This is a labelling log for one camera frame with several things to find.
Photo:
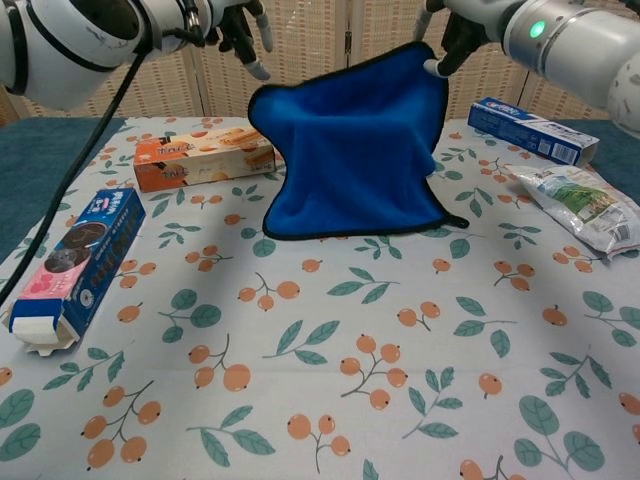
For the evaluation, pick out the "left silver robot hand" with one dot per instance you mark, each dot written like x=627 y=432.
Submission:
x=240 y=25

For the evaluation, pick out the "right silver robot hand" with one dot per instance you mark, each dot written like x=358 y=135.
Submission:
x=467 y=25

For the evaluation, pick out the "grey and blue cloth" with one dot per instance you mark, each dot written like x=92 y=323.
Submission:
x=350 y=165

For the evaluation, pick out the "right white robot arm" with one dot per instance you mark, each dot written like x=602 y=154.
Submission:
x=575 y=45

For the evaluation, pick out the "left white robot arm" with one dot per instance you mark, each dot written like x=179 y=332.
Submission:
x=85 y=40

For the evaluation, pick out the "woven folding screen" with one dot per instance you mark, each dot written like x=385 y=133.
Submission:
x=320 y=45

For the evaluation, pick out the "blue white toothpaste box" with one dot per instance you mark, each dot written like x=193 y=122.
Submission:
x=530 y=130

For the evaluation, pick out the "orange biscuit box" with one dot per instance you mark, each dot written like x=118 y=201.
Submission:
x=200 y=160

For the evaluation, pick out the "silver green snack bag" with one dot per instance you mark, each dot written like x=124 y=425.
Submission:
x=580 y=205

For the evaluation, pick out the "teal blue table cover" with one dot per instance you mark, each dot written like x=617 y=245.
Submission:
x=35 y=150

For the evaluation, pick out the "blue chocolate cookie box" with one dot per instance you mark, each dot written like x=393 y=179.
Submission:
x=85 y=260

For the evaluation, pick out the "floral orange berry tablecloth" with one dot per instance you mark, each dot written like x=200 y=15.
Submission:
x=320 y=350

